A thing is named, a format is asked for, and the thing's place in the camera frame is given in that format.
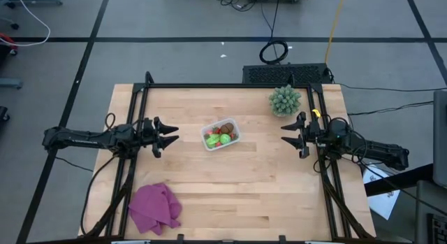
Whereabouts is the red object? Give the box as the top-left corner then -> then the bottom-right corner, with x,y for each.
0,31 -> 19,51

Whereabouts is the white floor cable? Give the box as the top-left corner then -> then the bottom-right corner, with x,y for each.
0,0 -> 52,48

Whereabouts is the black beam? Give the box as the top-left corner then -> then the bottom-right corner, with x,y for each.
364,162 -> 434,198

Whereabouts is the clear plastic tupperware container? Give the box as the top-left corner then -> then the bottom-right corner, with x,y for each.
200,117 -> 242,152

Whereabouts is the black metal table frame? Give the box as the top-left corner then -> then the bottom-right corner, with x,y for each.
79,71 -> 376,244

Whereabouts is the coiled black floor cable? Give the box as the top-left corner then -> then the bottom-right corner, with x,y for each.
258,0 -> 290,66

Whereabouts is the white printed paper sheet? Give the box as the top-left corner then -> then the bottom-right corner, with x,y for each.
362,165 -> 402,221

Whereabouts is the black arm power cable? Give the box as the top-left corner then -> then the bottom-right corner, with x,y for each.
347,100 -> 434,117

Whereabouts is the yellow floor cable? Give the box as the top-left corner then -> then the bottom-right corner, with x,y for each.
323,0 -> 347,65

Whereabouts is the grey furniture base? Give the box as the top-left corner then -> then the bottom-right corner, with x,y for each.
0,0 -> 64,9

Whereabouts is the black keyboard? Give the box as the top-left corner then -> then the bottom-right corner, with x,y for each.
426,212 -> 447,244

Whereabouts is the long black floor cable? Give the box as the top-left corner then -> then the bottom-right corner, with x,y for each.
333,81 -> 447,94

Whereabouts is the purple cloth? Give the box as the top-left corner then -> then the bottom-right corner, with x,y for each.
127,182 -> 184,236

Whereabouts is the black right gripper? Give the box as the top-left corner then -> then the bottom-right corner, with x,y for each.
280,110 -> 329,159

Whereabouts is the green succulent plant in pot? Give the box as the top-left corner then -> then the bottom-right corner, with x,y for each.
268,84 -> 302,118

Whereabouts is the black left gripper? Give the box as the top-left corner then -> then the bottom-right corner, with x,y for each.
141,116 -> 180,159

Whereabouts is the green leafy toy lettuce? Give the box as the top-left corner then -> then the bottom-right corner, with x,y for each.
205,134 -> 221,149

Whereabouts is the grey furniture leg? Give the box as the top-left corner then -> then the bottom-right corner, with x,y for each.
0,78 -> 24,90

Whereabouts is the grey desk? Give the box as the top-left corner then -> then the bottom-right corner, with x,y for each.
414,180 -> 447,244

